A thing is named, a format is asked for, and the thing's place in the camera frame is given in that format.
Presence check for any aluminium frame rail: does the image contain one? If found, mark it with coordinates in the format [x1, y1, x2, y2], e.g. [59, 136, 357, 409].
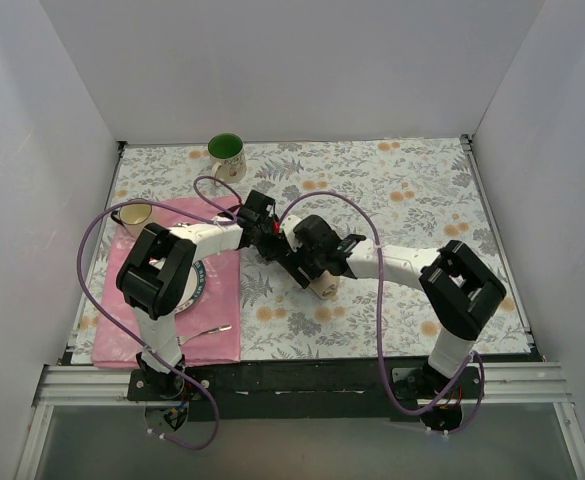
[32, 362, 585, 479]

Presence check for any cream enamel cup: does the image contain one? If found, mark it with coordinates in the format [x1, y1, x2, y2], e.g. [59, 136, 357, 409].
[110, 203, 155, 239]

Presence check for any beige cloth napkin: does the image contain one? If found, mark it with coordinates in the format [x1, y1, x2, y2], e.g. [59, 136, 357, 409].
[309, 271, 340, 299]

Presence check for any white plate with blue rim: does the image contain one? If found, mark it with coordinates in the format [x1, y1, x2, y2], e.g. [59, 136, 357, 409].
[175, 261, 207, 314]

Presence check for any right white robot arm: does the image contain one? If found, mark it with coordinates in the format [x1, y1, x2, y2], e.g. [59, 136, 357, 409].
[280, 215, 506, 398]

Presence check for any floral mug green inside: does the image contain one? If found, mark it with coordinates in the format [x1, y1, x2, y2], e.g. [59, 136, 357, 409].
[207, 133, 247, 184]

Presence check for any silver fork on placemat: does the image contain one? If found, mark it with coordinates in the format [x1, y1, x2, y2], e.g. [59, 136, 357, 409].
[177, 325, 232, 346]

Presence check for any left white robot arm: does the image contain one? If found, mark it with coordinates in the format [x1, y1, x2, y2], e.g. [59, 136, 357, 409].
[116, 191, 283, 400]

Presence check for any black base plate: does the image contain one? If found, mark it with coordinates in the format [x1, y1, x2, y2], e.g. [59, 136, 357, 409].
[126, 357, 479, 422]

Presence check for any floral tablecloth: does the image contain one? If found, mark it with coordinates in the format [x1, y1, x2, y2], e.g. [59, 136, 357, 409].
[71, 138, 534, 365]

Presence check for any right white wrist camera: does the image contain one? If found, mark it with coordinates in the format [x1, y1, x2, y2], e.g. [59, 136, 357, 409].
[274, 215, 302, 252]

